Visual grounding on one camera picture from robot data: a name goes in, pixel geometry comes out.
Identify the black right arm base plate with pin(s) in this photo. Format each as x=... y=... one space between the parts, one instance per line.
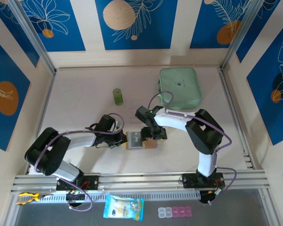
x=188 y=180

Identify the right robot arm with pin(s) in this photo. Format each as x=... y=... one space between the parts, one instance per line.
x=202 y=131

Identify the green cylindrical bottle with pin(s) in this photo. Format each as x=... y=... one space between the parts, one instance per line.
x=118 y=97

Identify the aluminium frame post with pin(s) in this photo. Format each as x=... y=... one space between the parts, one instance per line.
x=33 y=35
x=240 y=33

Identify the aluminium side rail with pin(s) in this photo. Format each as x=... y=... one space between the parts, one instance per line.
x=226 y=89
x=47 y=99

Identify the brown leather card holder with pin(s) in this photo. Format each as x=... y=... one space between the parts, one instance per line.
x=152 y=144

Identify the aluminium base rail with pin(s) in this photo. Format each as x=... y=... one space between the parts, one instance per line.
x=141 y=180

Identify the mint green zip pouch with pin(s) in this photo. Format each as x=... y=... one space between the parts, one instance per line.
x=179 y=80

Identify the blue snack packet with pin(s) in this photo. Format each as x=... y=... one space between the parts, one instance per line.
x=122 y=208

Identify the yellow black pliers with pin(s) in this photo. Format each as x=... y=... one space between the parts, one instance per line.
x=26 y=197

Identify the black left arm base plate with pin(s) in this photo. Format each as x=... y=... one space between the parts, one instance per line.
x=92 y=181

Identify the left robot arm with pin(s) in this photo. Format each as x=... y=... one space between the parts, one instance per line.
x=47 y=150

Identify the white and pink pill organizer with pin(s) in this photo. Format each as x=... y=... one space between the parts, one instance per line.
x=175 y=212

